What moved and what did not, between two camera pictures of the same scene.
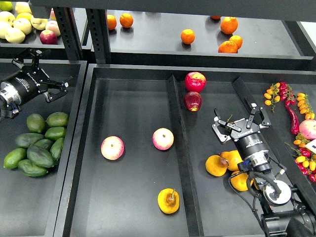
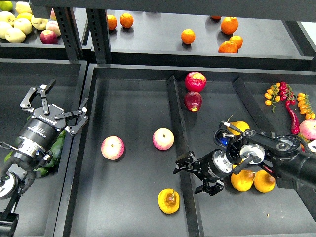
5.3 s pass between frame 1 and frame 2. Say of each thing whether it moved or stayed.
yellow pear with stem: stayed
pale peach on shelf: stayed
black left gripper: moved
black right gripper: moved
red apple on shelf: stayed
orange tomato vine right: stayed
